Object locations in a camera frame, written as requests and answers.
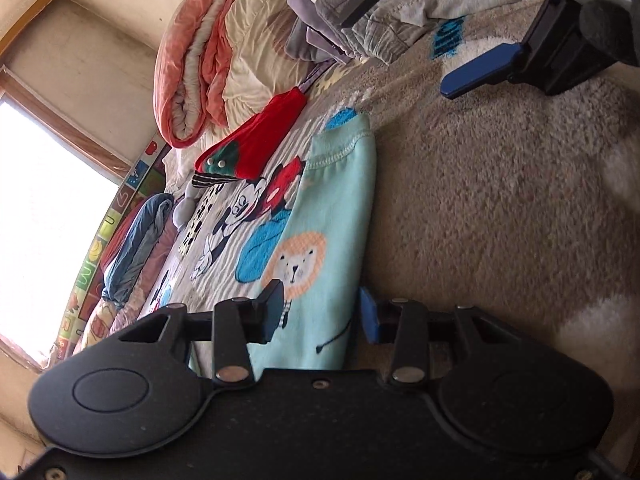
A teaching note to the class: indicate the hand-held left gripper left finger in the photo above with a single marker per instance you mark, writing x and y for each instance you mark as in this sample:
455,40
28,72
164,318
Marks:
274,310

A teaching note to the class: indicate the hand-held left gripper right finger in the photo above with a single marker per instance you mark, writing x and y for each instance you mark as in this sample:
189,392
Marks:
368,317

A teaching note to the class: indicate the teal lion print garment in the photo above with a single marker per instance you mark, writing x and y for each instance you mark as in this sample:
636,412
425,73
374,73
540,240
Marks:
325,220

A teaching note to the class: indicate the pile of grey clothes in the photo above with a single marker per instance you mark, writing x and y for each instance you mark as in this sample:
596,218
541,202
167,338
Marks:
400,5

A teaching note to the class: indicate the person's right hand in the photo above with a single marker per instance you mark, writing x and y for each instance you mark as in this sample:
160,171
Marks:
617,32

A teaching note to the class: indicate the printed cartoon mouse blanket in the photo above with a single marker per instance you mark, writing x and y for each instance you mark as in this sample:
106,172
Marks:
475,200

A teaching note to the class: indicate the grey plush toy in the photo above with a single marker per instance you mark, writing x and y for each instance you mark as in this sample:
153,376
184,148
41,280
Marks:
182,207

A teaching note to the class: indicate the cream quilt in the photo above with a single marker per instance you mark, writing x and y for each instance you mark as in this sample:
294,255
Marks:
260,45

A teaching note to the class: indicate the blue folded blanket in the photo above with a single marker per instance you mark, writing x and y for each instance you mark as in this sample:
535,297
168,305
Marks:
135,245

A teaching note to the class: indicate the red pillow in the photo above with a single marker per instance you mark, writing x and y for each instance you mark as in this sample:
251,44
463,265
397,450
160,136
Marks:
117,240

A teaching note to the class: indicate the red garment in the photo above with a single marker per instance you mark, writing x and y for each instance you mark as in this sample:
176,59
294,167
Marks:
260,135

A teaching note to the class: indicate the yellow printed pillow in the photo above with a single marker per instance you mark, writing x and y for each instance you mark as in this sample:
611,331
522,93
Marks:
97,322

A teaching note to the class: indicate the pink quilt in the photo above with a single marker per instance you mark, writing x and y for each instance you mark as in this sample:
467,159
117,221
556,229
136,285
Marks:
195,70

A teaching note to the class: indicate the window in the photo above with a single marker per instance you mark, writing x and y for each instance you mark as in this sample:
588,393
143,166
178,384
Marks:
45,185

